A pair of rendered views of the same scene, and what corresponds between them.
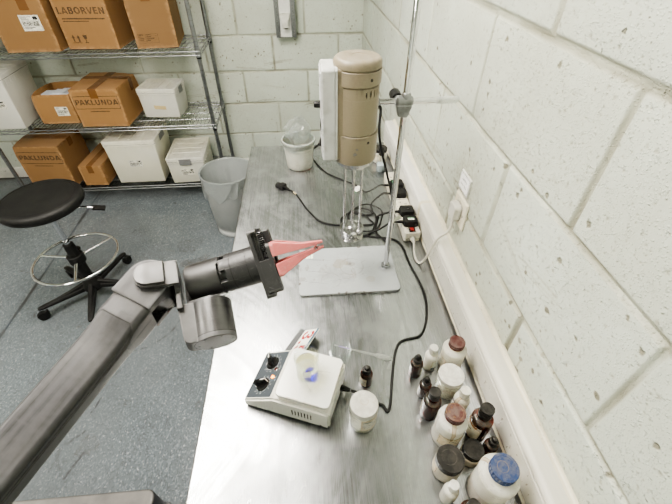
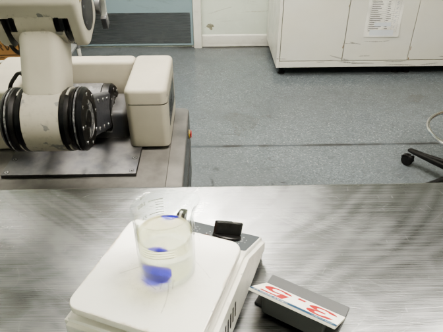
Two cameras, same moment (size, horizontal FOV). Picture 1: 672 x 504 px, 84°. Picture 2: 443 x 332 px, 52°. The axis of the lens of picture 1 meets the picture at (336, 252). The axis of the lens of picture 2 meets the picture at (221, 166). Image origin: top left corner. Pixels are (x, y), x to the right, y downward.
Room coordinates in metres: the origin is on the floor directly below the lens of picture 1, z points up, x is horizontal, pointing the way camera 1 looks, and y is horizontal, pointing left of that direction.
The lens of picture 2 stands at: (0.49, -0.22, 1.14)
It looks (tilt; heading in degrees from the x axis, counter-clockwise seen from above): 34 degrees down; 93
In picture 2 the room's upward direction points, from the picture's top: straight up
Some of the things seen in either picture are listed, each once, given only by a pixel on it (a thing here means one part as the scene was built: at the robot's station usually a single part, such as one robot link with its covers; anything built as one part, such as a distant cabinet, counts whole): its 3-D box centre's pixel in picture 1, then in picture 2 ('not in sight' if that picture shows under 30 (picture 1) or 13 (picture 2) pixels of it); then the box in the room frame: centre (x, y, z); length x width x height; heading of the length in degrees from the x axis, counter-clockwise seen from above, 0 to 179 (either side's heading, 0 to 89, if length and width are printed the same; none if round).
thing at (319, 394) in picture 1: (310, 377); (160, 275); (0.42, 0.06, 0.83); 0.12 x 0.12 x 0.01; 74
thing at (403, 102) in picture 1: (398, 97); not in sight; (0.88, -0.15, 1.26); 0.25 x 0.11 x 0.05; 95
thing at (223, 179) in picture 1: (232, 198); not in sight; (2.02, 0.66, 0.22); 0.33 x 0.33 x 0.41
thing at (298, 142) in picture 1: (298, 142); not in sight; (1.49, 0.16, 0.86); 0.14 x 0.14 x 0.21
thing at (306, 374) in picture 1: (306, 363); (168, 237); (0.43, 0.06, 0.87); 0.06 x 0.05 x 0.08; 31
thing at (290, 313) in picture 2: (301, 341); (300, 299); (0.56, 0.09, 0.77); 0.09 x 0.06 x 0.04; 152
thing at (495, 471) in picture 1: (494, 479); not in sight; (0.23, -0.29, 0.81); 0.07 x 0.07 x 0.13
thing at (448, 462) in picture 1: (447, 463); not in sight; (0.27, -0.22, 0.78); 0.05 x 0.05 x 0.06
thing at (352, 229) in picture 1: (352, 199); not in sight; (0.83, -0.04, 1.02); 0.07 x 0.07 x 0.25
